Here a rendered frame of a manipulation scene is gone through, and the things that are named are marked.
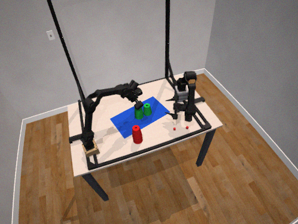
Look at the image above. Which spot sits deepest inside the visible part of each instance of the blue flat mat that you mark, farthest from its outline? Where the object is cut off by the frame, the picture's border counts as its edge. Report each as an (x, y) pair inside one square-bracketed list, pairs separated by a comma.
[(126, 120)]

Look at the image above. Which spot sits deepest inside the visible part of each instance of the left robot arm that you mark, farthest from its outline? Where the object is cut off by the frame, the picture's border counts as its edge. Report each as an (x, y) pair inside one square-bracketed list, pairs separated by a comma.
[(190, 108)]

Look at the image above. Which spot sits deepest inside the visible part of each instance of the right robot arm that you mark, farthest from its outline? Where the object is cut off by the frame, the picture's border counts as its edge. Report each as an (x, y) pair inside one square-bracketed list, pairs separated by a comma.
[(90, 106)]

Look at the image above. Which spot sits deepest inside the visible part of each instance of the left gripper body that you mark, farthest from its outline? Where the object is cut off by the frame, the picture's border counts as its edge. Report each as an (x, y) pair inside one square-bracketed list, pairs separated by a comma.
[(176, 98)]

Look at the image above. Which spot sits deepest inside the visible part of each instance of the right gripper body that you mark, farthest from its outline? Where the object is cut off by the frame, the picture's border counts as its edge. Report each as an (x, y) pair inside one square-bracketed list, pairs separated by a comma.
[(138, 104)]

